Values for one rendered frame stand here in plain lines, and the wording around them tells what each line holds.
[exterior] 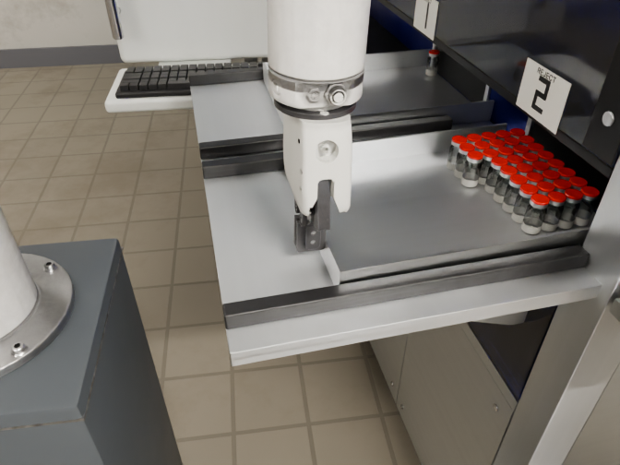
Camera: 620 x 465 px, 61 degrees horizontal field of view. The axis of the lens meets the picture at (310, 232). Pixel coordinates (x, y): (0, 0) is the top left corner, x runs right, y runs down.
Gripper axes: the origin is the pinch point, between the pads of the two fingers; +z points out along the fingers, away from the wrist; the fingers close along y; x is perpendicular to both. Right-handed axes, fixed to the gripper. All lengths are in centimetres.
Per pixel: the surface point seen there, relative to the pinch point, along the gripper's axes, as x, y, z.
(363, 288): -3.9, -7.6, 2.0
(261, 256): 5.1, 2.2, 4.3
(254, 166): 3.2, 20.2, 3.1
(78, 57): 77, 330, 90
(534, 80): -29.2, 8.8, -11.8
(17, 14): 108, 334, 63
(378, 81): -25, 48, 3
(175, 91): 13, 68, 11
